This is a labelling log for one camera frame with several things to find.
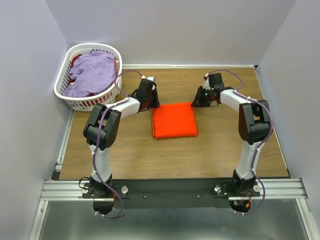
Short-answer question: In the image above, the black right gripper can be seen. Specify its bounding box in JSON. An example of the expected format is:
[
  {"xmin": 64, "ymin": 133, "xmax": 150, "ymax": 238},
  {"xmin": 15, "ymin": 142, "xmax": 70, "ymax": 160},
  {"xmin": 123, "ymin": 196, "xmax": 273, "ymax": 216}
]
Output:
[{"xmin": 189, "ymin": 86, "xmax": 212, "ymax": 109}]

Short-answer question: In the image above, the orange t-shirt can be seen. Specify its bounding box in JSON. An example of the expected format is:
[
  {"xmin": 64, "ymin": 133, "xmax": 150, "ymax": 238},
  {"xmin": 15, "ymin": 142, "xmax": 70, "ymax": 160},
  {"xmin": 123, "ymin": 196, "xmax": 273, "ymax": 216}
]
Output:
[{"xmin": 152, "ymin": 102, "xmax": 198, "ymax": 139}]

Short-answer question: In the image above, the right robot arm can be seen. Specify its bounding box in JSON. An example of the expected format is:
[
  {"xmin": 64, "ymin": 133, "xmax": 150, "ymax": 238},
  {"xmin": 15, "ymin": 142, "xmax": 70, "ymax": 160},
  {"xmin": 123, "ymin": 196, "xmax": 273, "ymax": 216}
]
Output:
[{"xmin": 191, "ymin": 70, "xmax": 274, "ymax": 196}]

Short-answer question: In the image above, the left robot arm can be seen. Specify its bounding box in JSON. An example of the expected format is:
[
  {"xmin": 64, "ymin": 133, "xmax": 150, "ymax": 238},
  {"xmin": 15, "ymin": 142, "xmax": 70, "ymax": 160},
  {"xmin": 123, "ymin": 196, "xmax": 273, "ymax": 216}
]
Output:
[{"xmin": 82, "ymin": 76, "xmax": 160, "ymax": 198}]

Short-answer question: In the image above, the lavender t-shirt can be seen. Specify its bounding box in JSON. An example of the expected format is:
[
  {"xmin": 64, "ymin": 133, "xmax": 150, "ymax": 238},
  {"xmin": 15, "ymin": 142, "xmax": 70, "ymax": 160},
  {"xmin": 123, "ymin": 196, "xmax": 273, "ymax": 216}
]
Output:
[{"xmin": 63, "ymin": 49, "xmax": 118, "ymax": 98}]

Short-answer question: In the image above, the white plastic laundry basket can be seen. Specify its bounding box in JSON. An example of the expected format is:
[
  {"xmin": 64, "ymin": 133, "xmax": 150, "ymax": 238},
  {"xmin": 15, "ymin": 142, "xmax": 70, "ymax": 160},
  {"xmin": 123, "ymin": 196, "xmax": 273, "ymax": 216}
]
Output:
[{"xmin": 53, "ymin": 43, "xmax": 123, "ymax": 112}]

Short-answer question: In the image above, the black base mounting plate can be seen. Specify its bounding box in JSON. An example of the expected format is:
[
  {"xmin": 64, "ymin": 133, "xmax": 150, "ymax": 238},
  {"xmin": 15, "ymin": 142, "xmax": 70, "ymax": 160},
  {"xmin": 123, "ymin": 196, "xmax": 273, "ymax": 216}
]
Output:
[{"xmin": 78, "ymin": 177, "xmax": 261, "ymax": 213}]

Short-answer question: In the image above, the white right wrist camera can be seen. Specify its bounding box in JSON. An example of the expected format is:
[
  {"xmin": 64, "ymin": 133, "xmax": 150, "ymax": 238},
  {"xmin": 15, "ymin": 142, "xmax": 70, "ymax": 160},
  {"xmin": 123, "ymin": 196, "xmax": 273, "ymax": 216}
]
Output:
[{"xmin": 202, "ymin": 74, "xmax": 211, "ymax": 90}]

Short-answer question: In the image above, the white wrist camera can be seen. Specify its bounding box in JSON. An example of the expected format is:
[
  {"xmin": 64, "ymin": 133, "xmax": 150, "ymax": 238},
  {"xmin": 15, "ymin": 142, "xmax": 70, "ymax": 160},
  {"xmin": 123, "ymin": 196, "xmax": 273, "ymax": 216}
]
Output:
[
  {"xmin": 146, "ymin": 76, "xmax": 156, "ymax": 83},
  {"xmin": 202, "ymin": 74, "xmax": 211, "ymax": 90}
]

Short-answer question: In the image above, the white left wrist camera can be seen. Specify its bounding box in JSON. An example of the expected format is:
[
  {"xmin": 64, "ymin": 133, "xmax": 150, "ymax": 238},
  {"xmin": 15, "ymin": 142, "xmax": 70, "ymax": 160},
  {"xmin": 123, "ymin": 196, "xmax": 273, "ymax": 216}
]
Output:
[{"xmin": 146, "ymin": 76, "xmax": 156, "ymax": 83}]

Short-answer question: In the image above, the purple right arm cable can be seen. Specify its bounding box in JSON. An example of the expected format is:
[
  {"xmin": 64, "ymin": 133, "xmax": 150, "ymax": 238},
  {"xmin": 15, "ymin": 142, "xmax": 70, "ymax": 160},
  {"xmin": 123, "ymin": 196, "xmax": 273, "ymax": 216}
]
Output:
[{"xmin": 204, "ymin": 69, "xmax": 273, "ymax": 216}]

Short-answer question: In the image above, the aluminium frame rail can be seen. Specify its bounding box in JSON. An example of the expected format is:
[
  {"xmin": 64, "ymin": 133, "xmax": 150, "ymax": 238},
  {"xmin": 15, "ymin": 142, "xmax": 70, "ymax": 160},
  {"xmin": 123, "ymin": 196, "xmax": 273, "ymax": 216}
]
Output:
[{"xmin": 29, "ymin": 178, "xmax": 320, "ymax": 240}]

